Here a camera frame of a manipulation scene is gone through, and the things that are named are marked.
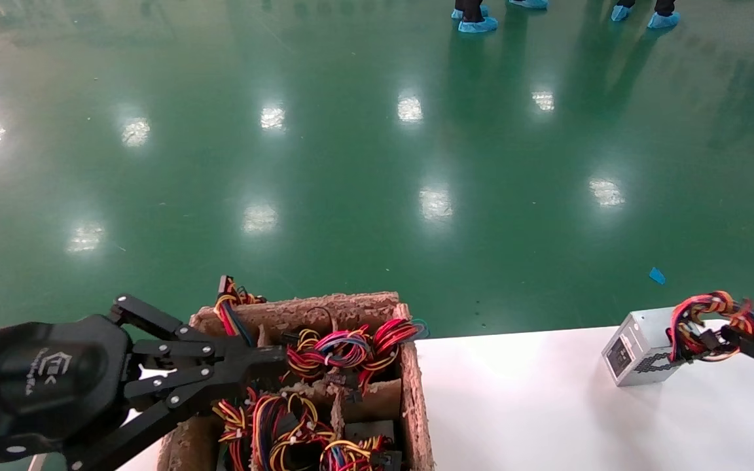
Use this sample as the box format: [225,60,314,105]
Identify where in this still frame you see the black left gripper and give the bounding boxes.
[0,294,289,471]

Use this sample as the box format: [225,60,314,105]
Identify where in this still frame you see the grey power supply coloured wires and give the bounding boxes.
[318,421,404,471]
[601,290,754,389]
[249,391,339,471]
[285,319,429,391]
[213,275,268,347]
[211,391,253,471]

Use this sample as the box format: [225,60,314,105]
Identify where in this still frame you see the brown cardboard divider box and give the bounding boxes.
[158,291,436,471]

